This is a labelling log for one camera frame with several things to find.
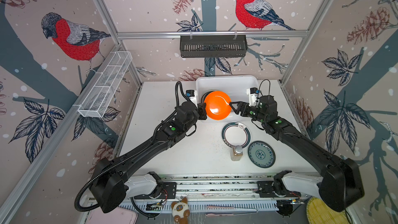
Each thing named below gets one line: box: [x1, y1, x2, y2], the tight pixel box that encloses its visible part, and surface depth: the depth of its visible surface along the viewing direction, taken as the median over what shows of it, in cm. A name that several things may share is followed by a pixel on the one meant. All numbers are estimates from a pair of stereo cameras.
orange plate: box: [204, 90, 232, 121], surface depth 79 cm
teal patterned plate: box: [247, 140, 277, 169], surface depth 87 cm
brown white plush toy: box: [171, 197, 191, 224], surface depth 67 cm
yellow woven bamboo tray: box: [305, 197, 351, 224], surface depth 67 cm
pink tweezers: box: [205, 205, 259, 217], surface depth 71 cm
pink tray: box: [84, 206, 139, 224], surface depth 66 cm
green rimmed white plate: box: [221, 121, 252, 148], surface depth 95 cm
